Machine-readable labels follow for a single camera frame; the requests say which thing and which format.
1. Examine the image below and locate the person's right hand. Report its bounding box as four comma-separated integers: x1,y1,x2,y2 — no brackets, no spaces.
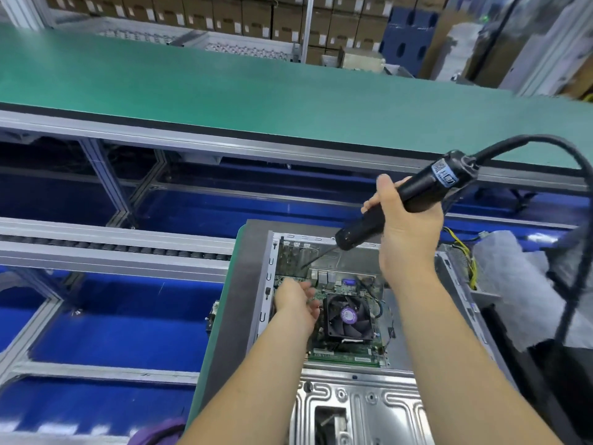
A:
360,173,445,286

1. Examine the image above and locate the person's left hand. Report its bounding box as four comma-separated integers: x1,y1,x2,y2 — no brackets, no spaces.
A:
273,278,324,334

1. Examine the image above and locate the black electric screwdriver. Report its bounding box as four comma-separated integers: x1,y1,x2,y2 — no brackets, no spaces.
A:
296,149,481,273

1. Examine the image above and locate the green motherboard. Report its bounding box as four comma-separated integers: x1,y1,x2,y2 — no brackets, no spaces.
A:
273,238,390,369

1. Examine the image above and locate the metal heatsink cooler fan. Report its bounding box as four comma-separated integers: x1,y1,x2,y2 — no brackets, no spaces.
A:
321,292,383,347

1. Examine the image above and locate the grey power supply unit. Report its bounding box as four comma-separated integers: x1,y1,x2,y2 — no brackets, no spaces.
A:
441,227,502,308

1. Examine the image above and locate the black and silver computer case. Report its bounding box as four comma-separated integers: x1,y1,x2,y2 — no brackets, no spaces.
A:
243,219,520,445

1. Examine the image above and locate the person's left forearm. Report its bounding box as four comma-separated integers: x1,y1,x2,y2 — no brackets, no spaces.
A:
176,316,322,445

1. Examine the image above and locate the person's right forearm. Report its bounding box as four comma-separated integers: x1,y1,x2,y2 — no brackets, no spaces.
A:
385,269,563,445

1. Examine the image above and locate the white bubble wrap bag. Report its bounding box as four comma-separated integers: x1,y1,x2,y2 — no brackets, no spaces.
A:
473,231,593,352

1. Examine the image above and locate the small purple object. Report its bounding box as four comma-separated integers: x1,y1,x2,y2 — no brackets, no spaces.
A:
126,418,188,445

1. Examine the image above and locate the green conveyor belt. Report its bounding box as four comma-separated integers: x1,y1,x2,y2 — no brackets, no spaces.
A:
0,23,593,171

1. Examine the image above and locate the stack of cardboard boxes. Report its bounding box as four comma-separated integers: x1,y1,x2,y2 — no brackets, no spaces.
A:
37,0,446,69

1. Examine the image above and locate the aluminium roller conveyor rail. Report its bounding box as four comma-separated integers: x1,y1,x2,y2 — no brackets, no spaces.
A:
0,216,237,284

